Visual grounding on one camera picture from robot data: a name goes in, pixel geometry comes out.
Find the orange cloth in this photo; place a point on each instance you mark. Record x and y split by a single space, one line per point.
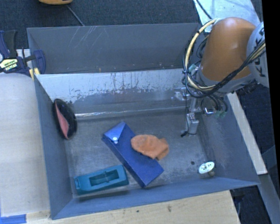
149 146

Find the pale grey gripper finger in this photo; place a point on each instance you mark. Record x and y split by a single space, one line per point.
188 122
194 124

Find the grey metal bin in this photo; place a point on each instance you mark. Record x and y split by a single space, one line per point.
114 50

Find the blue flap box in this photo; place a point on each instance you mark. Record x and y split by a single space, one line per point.
134 156

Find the small white round knob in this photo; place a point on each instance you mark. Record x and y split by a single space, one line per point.
205 168

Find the pale wood board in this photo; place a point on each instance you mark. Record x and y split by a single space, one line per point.
17 145

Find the teal hollow block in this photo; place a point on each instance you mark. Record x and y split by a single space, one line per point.
84 185

